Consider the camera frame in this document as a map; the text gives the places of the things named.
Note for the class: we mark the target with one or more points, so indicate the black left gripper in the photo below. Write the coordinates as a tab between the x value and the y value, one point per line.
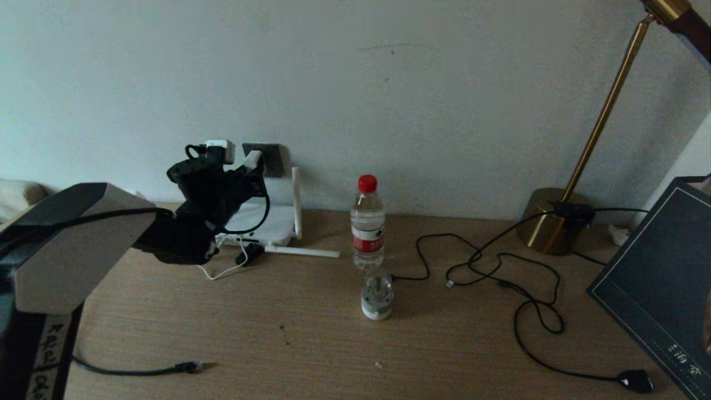
206	190

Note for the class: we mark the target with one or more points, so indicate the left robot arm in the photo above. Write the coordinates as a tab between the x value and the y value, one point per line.
72	250

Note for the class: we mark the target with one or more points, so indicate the white router with antennas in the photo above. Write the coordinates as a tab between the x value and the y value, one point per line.
278	222

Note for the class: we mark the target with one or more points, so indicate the black rectangular box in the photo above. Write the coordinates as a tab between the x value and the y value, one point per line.
251	254

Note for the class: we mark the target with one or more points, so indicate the red-capped water bottle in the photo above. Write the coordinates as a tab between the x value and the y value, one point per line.
367	239

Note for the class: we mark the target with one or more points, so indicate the small grey clear-topped device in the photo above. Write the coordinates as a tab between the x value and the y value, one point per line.
377	303

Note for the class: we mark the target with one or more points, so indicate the beige cushion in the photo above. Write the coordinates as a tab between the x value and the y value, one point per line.
16	194

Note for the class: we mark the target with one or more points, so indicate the brass desk lamp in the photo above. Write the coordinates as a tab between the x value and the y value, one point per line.
547	222

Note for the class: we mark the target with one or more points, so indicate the small black power box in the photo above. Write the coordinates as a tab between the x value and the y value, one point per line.
572	214

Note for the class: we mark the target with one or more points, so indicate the crumpled white tissue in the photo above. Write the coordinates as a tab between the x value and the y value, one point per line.
615	236

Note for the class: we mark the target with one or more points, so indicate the dark framed board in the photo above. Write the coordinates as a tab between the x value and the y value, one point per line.
655	278

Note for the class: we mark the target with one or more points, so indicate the grey wall socket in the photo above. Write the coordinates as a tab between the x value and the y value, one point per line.
273	161

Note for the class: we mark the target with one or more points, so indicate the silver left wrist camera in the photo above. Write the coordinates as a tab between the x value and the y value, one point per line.
220	151

